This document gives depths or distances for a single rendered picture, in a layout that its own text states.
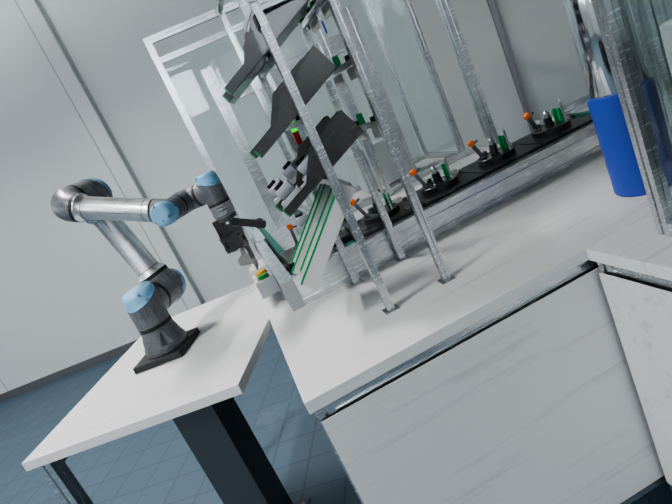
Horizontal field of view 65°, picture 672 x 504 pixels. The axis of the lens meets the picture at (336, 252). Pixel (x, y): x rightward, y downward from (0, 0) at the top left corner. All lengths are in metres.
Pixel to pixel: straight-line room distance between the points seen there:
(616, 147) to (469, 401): 0.74
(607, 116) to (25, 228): 5.35
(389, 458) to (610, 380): 0.59
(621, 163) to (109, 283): 4.96
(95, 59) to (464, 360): 4.60
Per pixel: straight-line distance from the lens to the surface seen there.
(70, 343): 6.25
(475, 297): 1.28
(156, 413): 1.54
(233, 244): 1.79
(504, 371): 1.31
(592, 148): 2.10
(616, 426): 1.57
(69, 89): 5.37
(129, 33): 5.21
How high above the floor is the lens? 1.39
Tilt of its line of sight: 14 degrees down
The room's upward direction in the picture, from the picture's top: 25 degrees counter-clockwise
